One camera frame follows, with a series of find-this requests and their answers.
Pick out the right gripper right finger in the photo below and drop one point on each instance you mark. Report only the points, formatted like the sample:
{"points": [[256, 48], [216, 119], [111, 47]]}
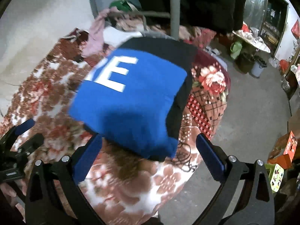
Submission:
{"points": [[244, 196]]}

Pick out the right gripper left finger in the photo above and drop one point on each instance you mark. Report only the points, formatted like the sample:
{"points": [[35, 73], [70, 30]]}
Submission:
{"points": [[43, 205]]}

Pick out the blue and black sweater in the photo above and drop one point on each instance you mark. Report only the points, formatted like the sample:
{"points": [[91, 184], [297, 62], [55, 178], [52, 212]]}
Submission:
{"points": [[135, 97]]}

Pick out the floral brown white blanket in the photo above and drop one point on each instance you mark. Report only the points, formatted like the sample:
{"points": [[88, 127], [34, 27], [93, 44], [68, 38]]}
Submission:
{"points": [[122, 188]]}

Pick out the orange cardboard box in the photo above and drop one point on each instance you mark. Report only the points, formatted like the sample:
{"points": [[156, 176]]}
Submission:
{"points": [[285, 151]]}

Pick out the dark red floral blanket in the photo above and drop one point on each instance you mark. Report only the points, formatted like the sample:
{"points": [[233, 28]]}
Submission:
{"points": [[211, 82]]}

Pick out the pink cloth on bed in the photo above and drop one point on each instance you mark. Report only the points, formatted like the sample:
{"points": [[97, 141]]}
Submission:
{"points": [[95, 41]]}

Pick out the grey bucket on floor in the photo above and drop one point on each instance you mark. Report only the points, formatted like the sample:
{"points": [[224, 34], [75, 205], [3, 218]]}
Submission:
{"points": [[258, 66]]}

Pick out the green bag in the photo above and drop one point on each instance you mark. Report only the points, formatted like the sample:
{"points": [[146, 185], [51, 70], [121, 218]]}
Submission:
{"points": [[235, 49]]}

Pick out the cluttered side table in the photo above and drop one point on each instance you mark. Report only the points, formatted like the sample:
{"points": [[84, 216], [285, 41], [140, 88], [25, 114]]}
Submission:
{"points": [[258, 43]]}

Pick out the grey metal bed post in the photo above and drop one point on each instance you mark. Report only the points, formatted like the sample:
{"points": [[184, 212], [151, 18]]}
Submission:
{"points": [[174, 18]]}

